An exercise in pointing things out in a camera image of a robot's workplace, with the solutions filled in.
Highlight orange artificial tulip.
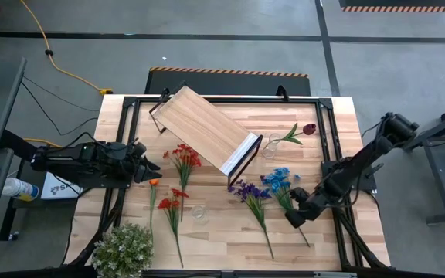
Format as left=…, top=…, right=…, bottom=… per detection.
left=148, top=177, right=160, bottom=243

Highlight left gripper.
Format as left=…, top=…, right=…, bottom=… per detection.
left=123, top=151, right=163, bottom=184

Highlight long yellow extension cable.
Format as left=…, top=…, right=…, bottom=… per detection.
left=19, top=0, right=114, bottom=97

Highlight black floor cable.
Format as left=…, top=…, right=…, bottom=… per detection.
left=21, top=75, right=100, bottom=114
left=19, top=80, right=100, bottom=137

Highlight dark red artificial tulip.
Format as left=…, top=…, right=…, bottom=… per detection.
left=270, top=122, right=318, bottom=150

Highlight white box with logo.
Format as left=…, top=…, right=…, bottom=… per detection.
left=39, top=171, right=85, bottom=201

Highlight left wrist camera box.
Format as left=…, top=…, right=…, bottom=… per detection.
left=129, top=141, right=148, bottom=158

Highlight clear glass vase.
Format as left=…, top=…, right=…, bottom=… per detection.
left=189, top=204, right=210, bottom=226
left=261, top=133, right=282, bottom=160

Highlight short yellow cable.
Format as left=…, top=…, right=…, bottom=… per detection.
left=23, top=137, right=63, bottom=149

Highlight small red artificial flower bunch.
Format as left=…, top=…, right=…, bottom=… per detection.
left=156, top=188, right=190, bottom=269

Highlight black mat with striped edge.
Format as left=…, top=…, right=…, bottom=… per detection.
left=144, top=66, right=312, bottom=97
left=338, top=0, right=445, bottom=13

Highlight white spray can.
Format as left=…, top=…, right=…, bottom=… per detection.
left=1, top=177, right=40, bottom=202

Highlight blue artificial flower bunch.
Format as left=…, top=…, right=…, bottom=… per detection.
left=260, top=166, right=311, bottom=248

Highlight purple artificial flower bunch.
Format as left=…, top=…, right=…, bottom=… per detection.
left=226, top=178, right=276, bottom=260

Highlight black desk support beam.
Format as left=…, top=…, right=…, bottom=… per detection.
left=0, top=129, right=40, bottom=161

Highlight green bush with white blossoms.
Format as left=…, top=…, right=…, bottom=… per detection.
left=90, top=222, right=156, bottom=278

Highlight large red artificial flower bunch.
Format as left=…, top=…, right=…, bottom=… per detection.
left=161, top=143, right=203, bottom=223

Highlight wooden shelf with black frame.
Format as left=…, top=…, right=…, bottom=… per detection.
left=148, top=80, right=264, bottom=189

